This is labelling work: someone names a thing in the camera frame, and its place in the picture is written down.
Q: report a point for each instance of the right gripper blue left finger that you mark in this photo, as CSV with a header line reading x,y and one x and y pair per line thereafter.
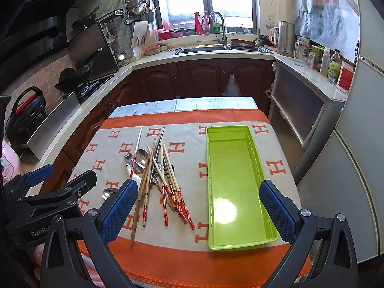
x,y
101,226

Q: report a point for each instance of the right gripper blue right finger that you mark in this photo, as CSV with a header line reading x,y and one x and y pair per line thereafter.
x,y
295,226

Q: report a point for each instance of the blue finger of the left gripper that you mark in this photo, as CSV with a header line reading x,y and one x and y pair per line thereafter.
x,y
39,175

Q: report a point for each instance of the small steel spoon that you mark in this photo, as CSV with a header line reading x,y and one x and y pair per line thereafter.
x,y
109,192

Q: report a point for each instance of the bamboo chopstick red end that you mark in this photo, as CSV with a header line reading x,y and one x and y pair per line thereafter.
x,y
172,198

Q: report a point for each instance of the white red-striped chopstick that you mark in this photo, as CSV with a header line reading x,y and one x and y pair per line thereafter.
x,y
135,152
164,195

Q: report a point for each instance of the steel chopstick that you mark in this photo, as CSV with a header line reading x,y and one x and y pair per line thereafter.
x,y
155,156

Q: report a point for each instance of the white ceramic soup spoon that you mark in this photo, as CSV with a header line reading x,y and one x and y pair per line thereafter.
x,y
133,176

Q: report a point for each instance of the steel fork white handle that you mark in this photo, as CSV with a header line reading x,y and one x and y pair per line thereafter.
x,y
128,159

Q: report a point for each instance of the wooden-handled steel spoon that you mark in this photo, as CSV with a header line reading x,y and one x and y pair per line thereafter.
x,y
142,156

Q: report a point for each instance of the kitchen faucet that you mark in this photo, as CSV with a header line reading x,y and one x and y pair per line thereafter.
x,y
218,26

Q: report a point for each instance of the green plastic utensil tray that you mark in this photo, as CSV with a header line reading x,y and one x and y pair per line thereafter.
x,y
237,217

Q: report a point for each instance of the orange beige H-pattern cloth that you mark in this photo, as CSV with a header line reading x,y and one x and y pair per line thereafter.
x,y
165,252

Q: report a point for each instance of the grey refrigerator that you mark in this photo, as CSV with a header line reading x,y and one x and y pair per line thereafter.
x,y
347,176

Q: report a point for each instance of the black wok on stove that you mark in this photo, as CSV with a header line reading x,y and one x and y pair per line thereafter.
x,y
70,80

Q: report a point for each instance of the grey cabinet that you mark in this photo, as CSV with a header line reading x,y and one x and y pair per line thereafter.
x,y
305,108

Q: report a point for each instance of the red label jar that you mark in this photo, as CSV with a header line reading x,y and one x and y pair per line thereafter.
x,y
345,77

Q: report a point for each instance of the steel electric kettle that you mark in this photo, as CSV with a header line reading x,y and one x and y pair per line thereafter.
x,y
286,39

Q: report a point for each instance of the hanging steel pot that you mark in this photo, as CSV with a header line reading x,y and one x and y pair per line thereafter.
x,y
136,8

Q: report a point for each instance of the red spray bottle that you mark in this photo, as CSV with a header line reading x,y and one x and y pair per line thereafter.
x,y
198,25

